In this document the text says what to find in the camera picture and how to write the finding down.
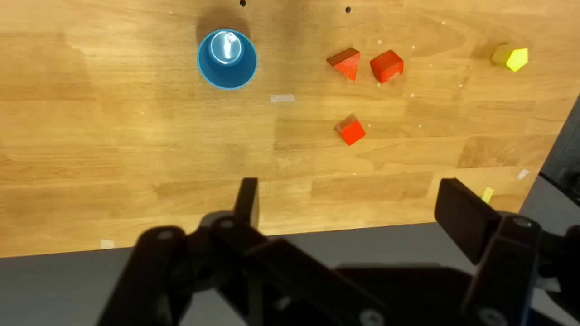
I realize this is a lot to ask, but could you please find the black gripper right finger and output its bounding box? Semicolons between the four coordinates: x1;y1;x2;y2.
433;176;580;326

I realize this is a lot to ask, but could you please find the red wooden cube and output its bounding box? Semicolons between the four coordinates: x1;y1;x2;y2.
367;49;405;86

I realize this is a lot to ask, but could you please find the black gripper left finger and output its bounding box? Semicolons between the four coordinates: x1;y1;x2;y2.
95;176;387;326

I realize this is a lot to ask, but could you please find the small red wooden block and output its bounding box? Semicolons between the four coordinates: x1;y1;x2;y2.
333;115;367;147

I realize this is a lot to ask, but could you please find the yellow pentagon wooden block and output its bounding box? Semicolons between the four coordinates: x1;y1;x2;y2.
489;42;530;75

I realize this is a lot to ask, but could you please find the red triangular wooden block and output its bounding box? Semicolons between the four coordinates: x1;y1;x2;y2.
326;46;362;82

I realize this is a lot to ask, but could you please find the blue plastic cup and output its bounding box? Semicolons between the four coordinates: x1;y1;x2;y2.
195;26;260;93

